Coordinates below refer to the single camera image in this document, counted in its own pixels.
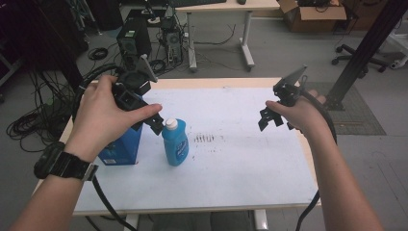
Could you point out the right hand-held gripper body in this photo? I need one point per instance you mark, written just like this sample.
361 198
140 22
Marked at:
287 93

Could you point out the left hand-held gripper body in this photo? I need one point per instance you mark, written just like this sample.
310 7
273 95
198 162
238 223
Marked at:
130 91

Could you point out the blue bottle with white cap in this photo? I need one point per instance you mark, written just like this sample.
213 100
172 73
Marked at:
175 144

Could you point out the person's right hand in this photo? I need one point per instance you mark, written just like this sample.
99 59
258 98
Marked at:
303 115

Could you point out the person's left hand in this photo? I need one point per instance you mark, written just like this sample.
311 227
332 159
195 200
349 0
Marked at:
96 112

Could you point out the blue carton box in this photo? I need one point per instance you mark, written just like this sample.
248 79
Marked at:
123 149

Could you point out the black computer tower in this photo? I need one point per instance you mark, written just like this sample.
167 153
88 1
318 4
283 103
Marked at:
133 38

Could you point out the wooden table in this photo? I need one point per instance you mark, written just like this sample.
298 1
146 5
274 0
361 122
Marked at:
205 83

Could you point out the small grey computer tower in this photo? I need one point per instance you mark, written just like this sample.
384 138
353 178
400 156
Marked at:
172 41

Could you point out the grey floor mat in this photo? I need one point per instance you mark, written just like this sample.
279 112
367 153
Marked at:
359 115

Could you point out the black office chair base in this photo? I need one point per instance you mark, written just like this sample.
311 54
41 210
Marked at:
356 57

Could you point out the cardboard box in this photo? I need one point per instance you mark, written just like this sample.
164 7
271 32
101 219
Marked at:
312 16

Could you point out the black wristwatch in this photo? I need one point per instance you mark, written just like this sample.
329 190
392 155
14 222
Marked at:
65 165

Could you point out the white desk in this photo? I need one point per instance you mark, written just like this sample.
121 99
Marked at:
231 5

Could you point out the dark cabinet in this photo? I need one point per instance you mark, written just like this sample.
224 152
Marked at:
41 35

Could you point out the black keyboard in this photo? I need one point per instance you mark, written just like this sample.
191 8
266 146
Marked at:
197 2

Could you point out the black metal post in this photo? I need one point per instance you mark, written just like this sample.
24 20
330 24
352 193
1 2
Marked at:
362 51

